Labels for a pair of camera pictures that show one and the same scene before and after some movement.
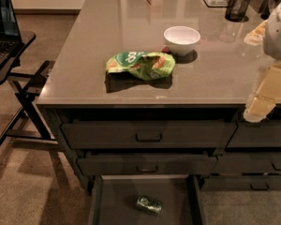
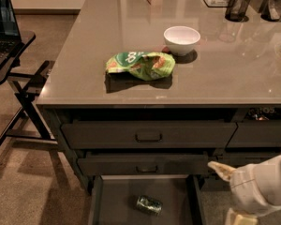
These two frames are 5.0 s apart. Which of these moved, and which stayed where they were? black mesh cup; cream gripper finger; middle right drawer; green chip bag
Moved: cream gripper finger
Stayed: green chip bag; middle right drawer; black mesh cup
